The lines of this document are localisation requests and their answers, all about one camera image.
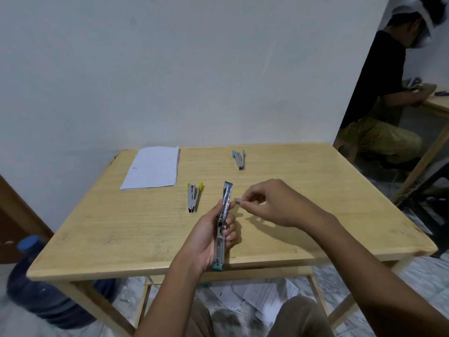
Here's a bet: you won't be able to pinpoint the brown wooden door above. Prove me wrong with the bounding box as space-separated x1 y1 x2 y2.
0 175 54 265

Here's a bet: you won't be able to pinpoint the dark blue water jug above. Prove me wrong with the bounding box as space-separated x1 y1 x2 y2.
6 236 118 330

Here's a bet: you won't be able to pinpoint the person's leg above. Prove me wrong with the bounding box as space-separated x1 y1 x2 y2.
185 300 216 337
267 296 334 337

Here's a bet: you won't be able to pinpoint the person's left hand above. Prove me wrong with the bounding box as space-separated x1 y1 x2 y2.
175 200 241 275

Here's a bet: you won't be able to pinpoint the green-tipped metal stapler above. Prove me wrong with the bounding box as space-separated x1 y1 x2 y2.
211 181 235 271

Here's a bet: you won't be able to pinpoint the dark chair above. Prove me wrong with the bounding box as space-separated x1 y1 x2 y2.
403 158 449 259

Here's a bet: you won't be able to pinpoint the blue-tipped metal stapler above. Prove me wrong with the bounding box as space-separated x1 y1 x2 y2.
232 150 247 171

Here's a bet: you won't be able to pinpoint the person's left forearm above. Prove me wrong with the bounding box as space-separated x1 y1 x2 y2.
134 258 204 337

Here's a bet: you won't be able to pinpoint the person's right leg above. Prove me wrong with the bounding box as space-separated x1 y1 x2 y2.
267 296 334 337

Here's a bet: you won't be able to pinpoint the stack of white paper sheets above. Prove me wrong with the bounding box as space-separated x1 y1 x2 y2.
119 147 180 191

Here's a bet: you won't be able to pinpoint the person's left leg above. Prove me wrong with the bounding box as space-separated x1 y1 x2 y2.
185 300 216 337

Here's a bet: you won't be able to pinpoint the person's right forearm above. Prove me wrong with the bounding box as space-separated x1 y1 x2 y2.
314 214 449 337

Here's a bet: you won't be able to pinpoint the white head-mounted camera rig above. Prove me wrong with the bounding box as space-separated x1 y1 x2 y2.
390 0 449 49

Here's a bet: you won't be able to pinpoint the scattered white papers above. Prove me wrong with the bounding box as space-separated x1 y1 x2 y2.
205 278 300 327

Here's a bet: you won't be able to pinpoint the yellow-tipped metal stapler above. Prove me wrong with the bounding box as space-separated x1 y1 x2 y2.
186 182 204 214

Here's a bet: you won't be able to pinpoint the light wooden side table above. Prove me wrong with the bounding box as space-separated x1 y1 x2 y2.
390 80 449 205

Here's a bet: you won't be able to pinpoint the person's right hand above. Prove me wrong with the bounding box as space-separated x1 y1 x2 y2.
239 179 338 236

